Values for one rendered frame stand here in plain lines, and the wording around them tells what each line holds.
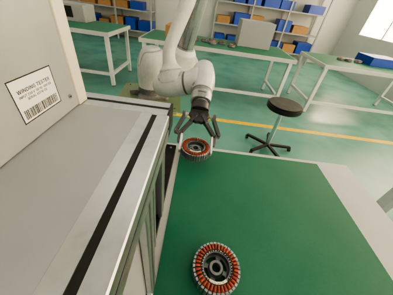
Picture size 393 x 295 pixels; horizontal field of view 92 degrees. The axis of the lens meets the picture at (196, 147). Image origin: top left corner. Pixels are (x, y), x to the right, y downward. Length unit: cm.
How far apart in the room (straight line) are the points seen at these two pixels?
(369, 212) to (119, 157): 86
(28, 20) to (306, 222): 76
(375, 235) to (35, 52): 92
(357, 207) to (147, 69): 112
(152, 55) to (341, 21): 731
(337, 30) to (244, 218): 770
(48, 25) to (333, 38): 798
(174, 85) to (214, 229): 60
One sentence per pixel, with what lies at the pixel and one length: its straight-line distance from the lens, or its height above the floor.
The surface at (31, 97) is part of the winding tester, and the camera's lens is 28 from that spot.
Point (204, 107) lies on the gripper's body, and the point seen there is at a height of 93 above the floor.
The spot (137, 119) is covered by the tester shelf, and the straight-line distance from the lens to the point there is 29.
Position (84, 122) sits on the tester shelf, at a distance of 30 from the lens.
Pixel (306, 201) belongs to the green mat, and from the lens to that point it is 79.
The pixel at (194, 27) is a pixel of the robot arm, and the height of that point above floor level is 114.
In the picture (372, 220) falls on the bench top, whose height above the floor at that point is 75.
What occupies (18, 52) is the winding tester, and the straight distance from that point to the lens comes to 27.
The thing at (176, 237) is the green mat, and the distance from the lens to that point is 57.
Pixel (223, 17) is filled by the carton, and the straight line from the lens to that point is 650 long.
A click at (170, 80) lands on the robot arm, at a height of 97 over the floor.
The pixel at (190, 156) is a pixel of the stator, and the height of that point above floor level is 82.
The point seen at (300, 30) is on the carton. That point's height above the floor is 88.
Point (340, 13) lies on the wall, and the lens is 801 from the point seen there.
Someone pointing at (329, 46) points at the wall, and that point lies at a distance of 812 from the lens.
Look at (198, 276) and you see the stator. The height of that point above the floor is 79.
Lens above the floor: 126
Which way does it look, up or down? 38 degrees down
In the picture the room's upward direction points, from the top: 9 degrees clockwise
